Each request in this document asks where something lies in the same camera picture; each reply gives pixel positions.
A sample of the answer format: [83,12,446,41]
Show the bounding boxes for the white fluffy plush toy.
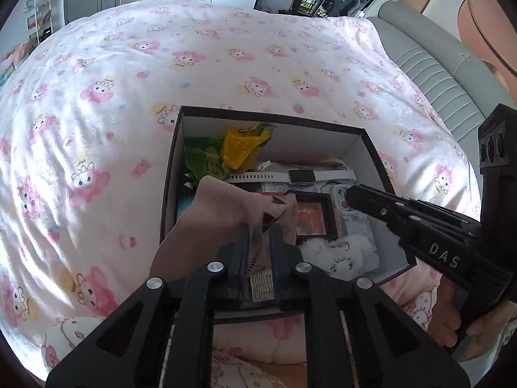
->
[300,235,380,281]

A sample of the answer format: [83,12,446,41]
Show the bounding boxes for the black square frame case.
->
[286,190,338,245]

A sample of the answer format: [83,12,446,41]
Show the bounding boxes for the pink patterned cloth garment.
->
[150,176,297,302]

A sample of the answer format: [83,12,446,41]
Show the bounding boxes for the white smart watch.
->
[226,169,356,185]

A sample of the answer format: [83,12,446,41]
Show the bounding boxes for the green yellow corn snack bag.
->
[184,124,274,181]

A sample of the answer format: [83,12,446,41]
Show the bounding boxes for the person's right hand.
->
[427,277,517,350]

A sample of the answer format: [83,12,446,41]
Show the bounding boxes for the phone case in packaging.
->
[258,181,375,247]

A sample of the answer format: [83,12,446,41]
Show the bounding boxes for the red portrait card packet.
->
[262,191,329,238]

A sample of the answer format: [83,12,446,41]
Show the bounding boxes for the grey padded headboard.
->
[364,0,514,154]

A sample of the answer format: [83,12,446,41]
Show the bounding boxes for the black pink product box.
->
[175,167,199,221]

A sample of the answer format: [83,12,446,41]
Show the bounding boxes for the black cardboard storage box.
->
[160,106,416,324]

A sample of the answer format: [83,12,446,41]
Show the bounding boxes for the pink cartoon print blanket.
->
[1,0,480,379]

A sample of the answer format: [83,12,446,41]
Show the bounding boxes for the white shelf rack with toys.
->
[24,0,54,46]

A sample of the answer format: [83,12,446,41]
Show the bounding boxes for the round pink wall decoration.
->
[458,0,516,100]

